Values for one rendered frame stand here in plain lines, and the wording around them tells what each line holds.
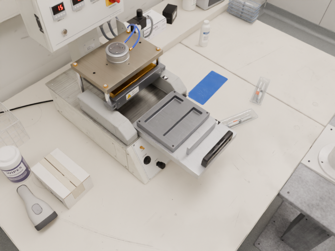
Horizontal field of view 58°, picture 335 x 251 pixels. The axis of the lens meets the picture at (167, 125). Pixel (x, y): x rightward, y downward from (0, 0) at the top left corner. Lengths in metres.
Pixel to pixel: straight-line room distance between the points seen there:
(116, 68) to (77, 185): 0.42
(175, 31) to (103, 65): 0.76
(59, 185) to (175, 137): 0.43
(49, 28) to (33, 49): 0.51
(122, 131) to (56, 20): 0.40
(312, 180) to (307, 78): 0.59
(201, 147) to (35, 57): 0.91
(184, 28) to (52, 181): 1.09
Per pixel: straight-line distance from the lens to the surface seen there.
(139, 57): 1.07
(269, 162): 1.30
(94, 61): 1.07
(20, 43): 1.48
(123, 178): 1.19
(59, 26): 1.04
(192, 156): 0.98
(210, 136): 1.03
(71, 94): 1.23
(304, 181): 1.31
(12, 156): 1.16
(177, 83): 1.15
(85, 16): 1.09
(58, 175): 1.14
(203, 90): 1.47
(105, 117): 1.04
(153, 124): 1.03
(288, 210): 2.09
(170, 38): 1.69
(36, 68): 1.59
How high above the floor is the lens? 1.80
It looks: 53 degrees down
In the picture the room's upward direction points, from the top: 3 degrees clockwise
